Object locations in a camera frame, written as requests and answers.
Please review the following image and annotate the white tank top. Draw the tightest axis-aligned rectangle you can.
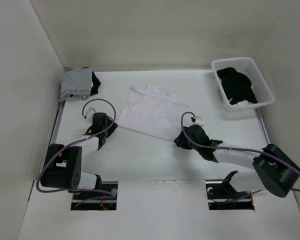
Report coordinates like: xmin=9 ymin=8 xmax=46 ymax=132
xmin=117 ymin=85 xmax=189 ymax=142

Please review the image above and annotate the black tank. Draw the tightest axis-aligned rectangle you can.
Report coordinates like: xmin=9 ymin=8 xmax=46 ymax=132
xmin=90 ymin=69 xmax=101 ymax=96
xmin=216 ymin=67 xmax=258 ymax=105

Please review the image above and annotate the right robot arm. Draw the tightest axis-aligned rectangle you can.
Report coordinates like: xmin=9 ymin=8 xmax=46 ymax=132
xmin=174 ymin=124 xmax=300 ymax=198

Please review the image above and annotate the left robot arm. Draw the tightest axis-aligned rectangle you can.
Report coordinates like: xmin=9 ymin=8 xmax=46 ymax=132
xmin=36 ymin=112 xmax=118 ymax=200

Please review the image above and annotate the folded black tank top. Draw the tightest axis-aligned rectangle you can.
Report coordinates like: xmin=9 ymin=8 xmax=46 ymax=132
xmin=90 ymin=69 xmax=101 ymax=96

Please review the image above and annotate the folded grey tank top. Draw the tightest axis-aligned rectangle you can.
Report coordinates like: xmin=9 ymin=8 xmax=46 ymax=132
xmin=59 ymin=68 xmax=93 ymax=102

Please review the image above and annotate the white garment in basket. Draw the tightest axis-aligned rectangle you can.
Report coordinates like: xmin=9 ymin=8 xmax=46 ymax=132
xmin=231 ymin=100 xmax=253 ymax=108

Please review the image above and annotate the white plastic laundry basket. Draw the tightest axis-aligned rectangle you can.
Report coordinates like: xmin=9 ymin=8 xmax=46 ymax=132
xmin=211 ymin=57 xmax=275 ymax=112

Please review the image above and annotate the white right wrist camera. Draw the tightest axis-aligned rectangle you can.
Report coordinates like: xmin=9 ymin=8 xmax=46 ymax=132
xmin=190 ymin=116 xmax=205 ymax=127

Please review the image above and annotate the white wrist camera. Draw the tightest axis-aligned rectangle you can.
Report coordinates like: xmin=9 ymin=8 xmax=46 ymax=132
xmin=83 ymin=107 xmax=96 ymax=122
xmin=190 ymin=116 xmax=205 ymax=127

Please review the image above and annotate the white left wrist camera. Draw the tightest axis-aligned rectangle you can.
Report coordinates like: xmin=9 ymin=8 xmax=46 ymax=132
xmin=83 ymin=107 xmax=96 ymax=122

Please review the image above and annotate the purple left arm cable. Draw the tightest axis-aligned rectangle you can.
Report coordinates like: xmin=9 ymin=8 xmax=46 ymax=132
xmin=36 ymin=98 xmax=119 ymax=210

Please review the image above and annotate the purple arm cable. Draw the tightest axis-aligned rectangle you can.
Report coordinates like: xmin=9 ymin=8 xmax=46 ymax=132
xmin=36 ymin=98 xmax=119 ymax=210
xmin=180 ymin=111 xmax=300 ymax=193

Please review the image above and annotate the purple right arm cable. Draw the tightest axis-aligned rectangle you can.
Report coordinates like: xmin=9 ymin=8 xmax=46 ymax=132
xmin=180 ymin=111 xmax=300 ymax=193

